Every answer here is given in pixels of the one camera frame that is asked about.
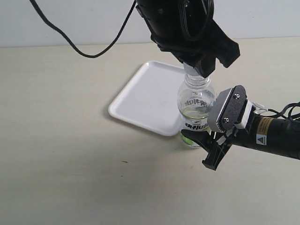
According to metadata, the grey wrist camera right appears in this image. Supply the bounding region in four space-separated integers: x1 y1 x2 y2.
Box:
207 85 247 133

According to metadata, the white rectangular plastic tray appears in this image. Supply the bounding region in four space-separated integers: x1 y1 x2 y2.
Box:
108 61 185 137

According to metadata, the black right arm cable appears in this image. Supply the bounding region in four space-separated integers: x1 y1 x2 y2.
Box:
252 100 300 122

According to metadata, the clear plastic drink bottle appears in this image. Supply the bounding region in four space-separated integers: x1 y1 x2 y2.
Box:
177 74 217 133

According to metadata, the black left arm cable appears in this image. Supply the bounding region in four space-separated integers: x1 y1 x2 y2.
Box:
29 0 215 59

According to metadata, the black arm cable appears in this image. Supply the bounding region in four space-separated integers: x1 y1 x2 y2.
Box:
252 100 300 122
29 0 215 59

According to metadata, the white bottle cap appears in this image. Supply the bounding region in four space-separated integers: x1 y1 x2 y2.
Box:
183 63 200 76

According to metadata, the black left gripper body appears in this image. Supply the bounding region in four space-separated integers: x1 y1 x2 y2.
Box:
136 0 225 66

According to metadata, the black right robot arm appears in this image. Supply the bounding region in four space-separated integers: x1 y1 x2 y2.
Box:
181 116 300 171

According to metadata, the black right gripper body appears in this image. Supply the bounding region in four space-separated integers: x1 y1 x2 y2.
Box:
202 130 250 171

